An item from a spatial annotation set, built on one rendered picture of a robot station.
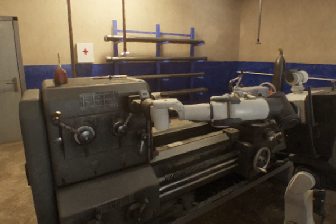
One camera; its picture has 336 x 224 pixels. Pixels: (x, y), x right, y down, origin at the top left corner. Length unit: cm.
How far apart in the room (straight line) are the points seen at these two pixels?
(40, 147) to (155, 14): 427
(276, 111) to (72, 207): 102
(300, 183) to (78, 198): 110
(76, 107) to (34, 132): 21
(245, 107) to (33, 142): 94
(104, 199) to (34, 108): 55
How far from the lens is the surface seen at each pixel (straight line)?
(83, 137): 103
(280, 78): 456
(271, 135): 180
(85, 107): 106
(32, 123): 107
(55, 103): 105
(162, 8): 510
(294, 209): 139
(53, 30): 432
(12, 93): 432
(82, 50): 423
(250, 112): 89
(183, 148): 148
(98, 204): 115
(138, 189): 120
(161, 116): 84
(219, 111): 85
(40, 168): 115
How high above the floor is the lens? 148
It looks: 12 degrees down
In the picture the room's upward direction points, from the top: straight up
